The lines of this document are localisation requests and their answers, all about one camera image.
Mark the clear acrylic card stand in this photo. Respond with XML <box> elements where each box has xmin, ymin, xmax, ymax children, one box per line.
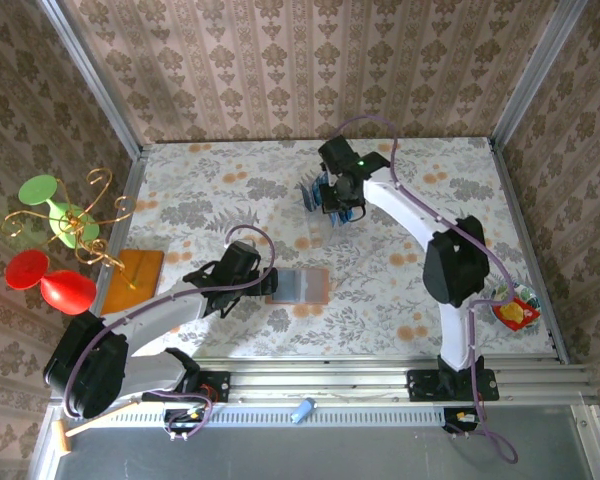
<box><xmin>294</xmin><ymin>169</ymin><xmax>356</xmax><ymax>247</ymax></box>

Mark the orange wooden base board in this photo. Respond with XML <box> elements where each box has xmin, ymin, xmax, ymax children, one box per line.
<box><xmin>100</xmin><ymin>248</ymin><xmax>165</xmax><ymax>316</ymax></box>

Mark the blue cylinder tube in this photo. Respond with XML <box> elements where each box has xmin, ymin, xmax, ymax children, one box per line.
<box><xmin>289</xmin><ymin>397</ymin><xmax>319</xmax><ymax>426</ymax></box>

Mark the grey metal panel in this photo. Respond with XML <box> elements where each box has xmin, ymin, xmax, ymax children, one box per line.
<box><xmin>52</xmin><ymin>404</ymin><xmax>599</xmax><ymax>480</ymax></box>

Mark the red plastic wine glass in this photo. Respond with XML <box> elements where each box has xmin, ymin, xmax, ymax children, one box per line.
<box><xmin>4</xmin><ymin>249</ymin><xmax>97</xmax><ymax>316</ymax></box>

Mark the patterned paper bowl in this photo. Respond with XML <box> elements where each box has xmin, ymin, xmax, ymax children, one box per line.
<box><xmin>490</xmin><ymin>282</ymin><xmax>544</xmax><ymax>331</ymax></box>

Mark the green plastic wine glass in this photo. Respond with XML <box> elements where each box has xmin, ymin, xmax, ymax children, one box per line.
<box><xmin>18</xmin><ymin>173</ymin><xmax>101</xmax><ymax>250</ymax></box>

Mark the red snack packet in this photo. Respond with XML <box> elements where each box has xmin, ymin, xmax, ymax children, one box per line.
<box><xmin>497</xmin><ymin>297</ymin><xmax>541</xmax><ymax>331</ymax></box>

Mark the wooden mallet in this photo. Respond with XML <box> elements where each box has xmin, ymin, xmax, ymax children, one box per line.
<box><xmin>52</xmin><ymin>397</ymin><xmax>142</xmax><ymax>456</ymax></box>

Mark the aluminium mounting rail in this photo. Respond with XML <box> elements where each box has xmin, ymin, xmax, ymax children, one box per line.
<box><xmin>49</xmin><ymin>355</ymin><xmax>599</xmax><ymax>407</ymax></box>

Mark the aluminium side rail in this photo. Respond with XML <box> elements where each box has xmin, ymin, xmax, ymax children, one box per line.
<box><xmin>99</xmin><ymin>144</ymin><xmax>149</xmax><ymax>281</ymax></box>
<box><xmin>487</xmin><ymin>138</ymin><xmax>571</xmax><ymax>366</ymax></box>

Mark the black connector bracket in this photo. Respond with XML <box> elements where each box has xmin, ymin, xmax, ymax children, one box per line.
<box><xmin>442</xmin><ymin>407</ymin><xmax>487</xmax><ymax>436</ymax></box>
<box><xmin>162</xmin><ymin>407</ymin><xmax>215</xmax><ymax>444</ymax></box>

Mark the white slotted cable duct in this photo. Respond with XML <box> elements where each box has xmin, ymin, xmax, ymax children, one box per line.
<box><xmin>72</xmin><ymin>404</ymin><xmax>449</xmax><ymax>429</ymax></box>

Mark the gold wire hanger stand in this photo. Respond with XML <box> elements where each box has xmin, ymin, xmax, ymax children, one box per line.
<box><xmin>0</xmin><ymin>167</ymin><xmax>139</xmax><ymax>291</ymax></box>

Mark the aluminium frame post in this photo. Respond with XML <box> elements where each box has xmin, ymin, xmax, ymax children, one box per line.
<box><xmin>35</xmin><ymin>0</ymin><xmax>146</xmax><ymax>160</ymax></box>
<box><xmin>488</xmin><ymin>0</ymin><xmax>581</xmax><ymax>151</ymax></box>

